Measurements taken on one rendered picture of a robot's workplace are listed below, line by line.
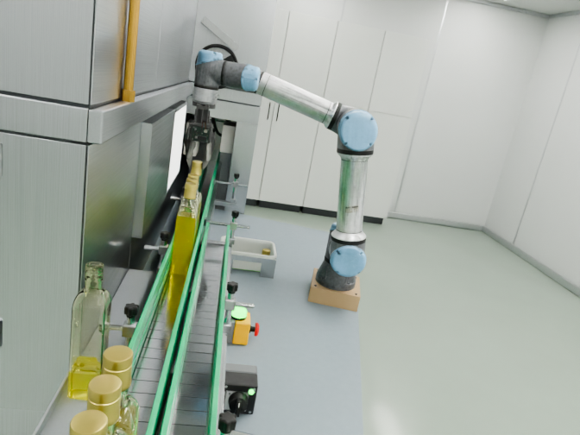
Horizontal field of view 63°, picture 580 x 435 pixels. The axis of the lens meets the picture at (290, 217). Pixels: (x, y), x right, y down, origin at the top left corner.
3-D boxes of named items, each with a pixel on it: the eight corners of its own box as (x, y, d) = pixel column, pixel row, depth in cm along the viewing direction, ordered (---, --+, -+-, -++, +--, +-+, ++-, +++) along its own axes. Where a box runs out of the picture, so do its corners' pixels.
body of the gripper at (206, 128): (185, 141, 144) (190, 101, 140) (188, 137, 152) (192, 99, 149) (211, 145, 145) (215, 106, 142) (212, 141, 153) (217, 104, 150)
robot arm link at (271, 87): (374, 114, 163) (242, 54, 159) (378, 116, 152) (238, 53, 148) (359, 144, 166) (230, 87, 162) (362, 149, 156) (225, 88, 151)
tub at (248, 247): (218, 254, 197) (221, 234, 194) (271, 260, 200) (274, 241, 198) (216, 270, 180) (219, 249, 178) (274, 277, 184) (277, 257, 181)
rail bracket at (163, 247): (143, 268, 144) (148, 227, 140) (166, 271, 145) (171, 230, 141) (141, 274, 140) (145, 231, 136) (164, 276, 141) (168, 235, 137)
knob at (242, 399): (227, 406, 107) (226, 418, 104) (230, 390, 106) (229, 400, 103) (246, 408, 108) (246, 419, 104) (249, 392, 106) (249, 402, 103)
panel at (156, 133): (173, 172, 223) (180, 99, 214) (179, 173, 224) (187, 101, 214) (131, 237, 138) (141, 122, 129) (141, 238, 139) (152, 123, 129)
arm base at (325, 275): (355, 278, 183) (360, 255, 180) (354, 294, 169) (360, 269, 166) (317, 269, 185) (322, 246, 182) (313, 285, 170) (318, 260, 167)
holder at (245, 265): (205, 253, 196) (208, 236, 194) (270, 261, 200) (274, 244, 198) (202, 269, 180) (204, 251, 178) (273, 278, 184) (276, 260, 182)
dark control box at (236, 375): (219, 391, 115) (223, 362, 113) (251, 394, 116) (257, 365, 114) (217, 414, 107) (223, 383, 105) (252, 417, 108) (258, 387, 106)
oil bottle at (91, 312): (76, 380, 91) (83, 255, 84) (106, 382, 92) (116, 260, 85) (66, 399, 86) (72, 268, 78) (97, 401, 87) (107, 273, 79)
